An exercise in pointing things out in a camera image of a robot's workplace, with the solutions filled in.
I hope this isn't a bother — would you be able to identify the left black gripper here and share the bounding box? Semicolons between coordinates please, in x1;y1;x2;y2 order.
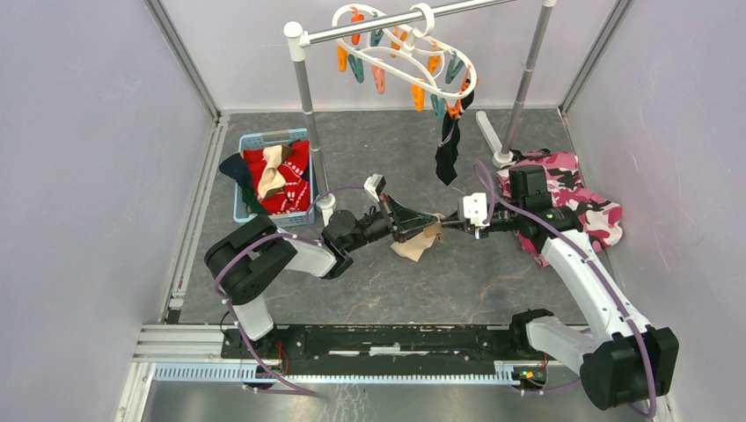
344;193;438;253

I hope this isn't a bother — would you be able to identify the black white-striped sock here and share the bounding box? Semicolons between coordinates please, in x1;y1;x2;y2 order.
435;113;461;186

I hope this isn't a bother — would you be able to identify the orange clothespin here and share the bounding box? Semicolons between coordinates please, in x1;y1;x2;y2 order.
427;42;442;76
446;76;471;120
337;46;348;73
411;84;426;113

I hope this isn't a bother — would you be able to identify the pink camouflage bag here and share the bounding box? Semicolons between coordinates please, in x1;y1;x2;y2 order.
496;149;623;252

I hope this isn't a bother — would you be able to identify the white clip hanger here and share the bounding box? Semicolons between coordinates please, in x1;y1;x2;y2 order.
335;25;479;106

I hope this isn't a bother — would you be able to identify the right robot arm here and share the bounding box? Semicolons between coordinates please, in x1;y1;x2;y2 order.
442;161;680;419

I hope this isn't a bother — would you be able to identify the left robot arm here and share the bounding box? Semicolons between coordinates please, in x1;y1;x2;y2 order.
204;196;439;359

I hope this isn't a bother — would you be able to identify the silver white drying rack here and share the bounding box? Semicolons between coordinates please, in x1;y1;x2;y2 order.
282;0;558;229

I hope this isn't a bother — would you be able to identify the red sock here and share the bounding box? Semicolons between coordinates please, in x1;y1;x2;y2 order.
241;140;311;215

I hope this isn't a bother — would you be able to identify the teal clothespin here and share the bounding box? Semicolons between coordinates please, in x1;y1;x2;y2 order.
430;94;448;120
444;50;464;84
347;55;365;84

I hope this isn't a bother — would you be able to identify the pink clothespin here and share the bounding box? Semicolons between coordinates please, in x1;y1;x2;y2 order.
371;65;386;95

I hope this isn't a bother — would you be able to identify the navy blue sock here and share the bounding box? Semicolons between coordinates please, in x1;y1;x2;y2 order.
218;153;254;193

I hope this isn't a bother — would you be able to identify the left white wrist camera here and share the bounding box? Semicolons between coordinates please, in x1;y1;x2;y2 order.
363;173;386;202

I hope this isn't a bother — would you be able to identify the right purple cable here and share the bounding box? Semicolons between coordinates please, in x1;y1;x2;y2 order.
472;161;659;419

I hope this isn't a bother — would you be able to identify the purple cable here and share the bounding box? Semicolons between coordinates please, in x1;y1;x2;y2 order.
212;186;365;397
472;161;659;419

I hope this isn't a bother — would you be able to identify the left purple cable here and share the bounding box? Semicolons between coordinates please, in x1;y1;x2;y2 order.
212;186;365;397

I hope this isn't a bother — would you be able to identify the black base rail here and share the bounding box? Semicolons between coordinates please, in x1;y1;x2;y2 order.
221;324;553;377

